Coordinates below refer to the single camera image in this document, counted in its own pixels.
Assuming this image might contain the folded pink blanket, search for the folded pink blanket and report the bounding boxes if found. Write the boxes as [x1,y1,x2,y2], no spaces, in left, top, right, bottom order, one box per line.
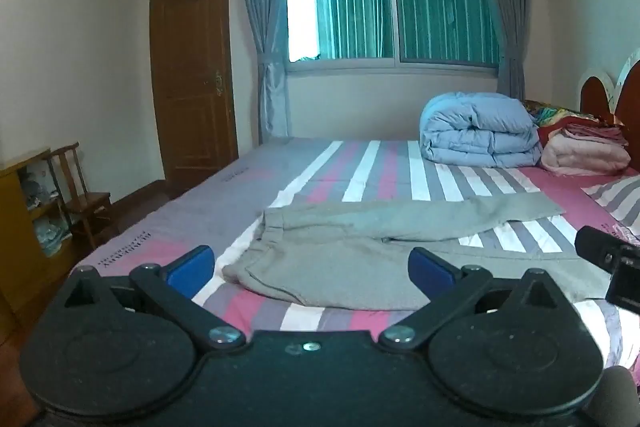
[540,122,632,178]

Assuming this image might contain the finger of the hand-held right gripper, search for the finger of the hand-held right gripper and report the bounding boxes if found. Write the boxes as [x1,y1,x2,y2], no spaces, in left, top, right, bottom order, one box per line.
[575,226,628,278]

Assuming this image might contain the colourful patterned cloth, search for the colourful patterned cloth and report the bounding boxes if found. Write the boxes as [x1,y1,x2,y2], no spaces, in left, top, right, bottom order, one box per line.
[522,99,626,142]

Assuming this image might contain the grey curtain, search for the grey curtain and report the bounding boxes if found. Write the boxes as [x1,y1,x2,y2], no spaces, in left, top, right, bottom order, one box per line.
[467,0,533,100]
[232,0,301,145]

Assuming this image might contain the red wooden headboard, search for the red wooden headboard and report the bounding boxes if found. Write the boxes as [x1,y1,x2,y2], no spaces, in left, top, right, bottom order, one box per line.
[577,49,640,172]

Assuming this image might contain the small wooden chair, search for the small wooden chair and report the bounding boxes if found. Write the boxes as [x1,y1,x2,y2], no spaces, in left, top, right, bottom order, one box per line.
[44,142,113,250]

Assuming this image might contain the brown wooden door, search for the brown wooden door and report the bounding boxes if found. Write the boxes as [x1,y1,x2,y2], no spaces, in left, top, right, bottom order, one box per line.
[150,0,240,200]

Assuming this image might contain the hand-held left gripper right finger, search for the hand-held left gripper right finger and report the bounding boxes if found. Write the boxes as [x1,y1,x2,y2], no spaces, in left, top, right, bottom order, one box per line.
[378,248,556,352]

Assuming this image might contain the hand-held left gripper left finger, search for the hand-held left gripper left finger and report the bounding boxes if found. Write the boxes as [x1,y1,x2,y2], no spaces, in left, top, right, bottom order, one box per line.
[64,245,247,350]

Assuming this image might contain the yellow wooden cabinet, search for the yellow wooden cabinet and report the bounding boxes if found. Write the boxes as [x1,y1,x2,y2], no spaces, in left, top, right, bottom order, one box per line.
[0,147,76,348]

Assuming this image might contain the striped bed sheet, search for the striped bed sheet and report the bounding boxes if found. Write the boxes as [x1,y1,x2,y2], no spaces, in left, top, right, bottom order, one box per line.
[70,137,640,378]

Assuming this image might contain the striped pillow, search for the striped pillow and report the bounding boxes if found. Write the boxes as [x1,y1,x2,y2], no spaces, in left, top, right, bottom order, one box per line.
[580,174,640,238]

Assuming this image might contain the grey pants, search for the grey pants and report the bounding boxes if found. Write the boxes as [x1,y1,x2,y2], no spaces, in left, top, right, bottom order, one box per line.
[221,192,626,313]

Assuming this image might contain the folded light blue quilt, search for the folded light blue quilt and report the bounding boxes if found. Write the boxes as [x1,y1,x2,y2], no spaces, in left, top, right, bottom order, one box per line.
[419,92,545,168]

